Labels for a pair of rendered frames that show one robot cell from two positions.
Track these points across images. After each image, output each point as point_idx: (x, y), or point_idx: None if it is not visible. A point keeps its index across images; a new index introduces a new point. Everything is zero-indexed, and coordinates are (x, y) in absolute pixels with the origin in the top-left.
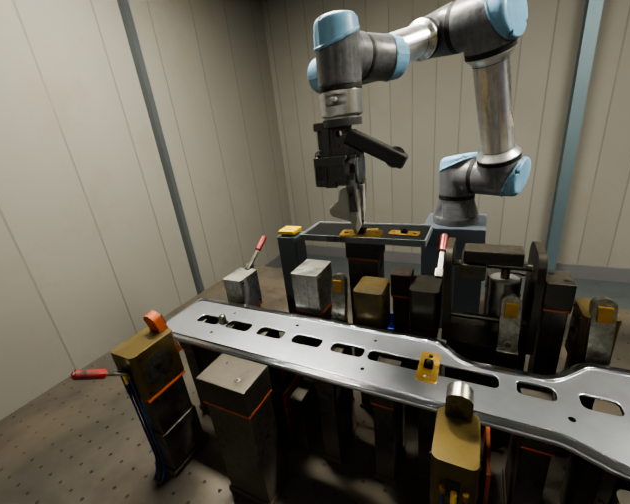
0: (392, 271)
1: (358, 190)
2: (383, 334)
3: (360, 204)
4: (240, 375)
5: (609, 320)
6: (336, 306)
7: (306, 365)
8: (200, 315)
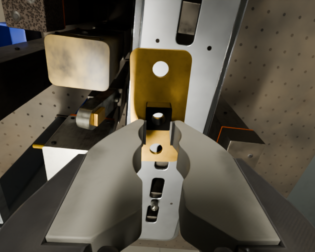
0: (33, 29)
1: (228, 229)
2: (142, 31)
3: (133, 166)
4: (244, 156)
5: None
6: (110, 106)
7: (209, 107)
8: (148, 223)
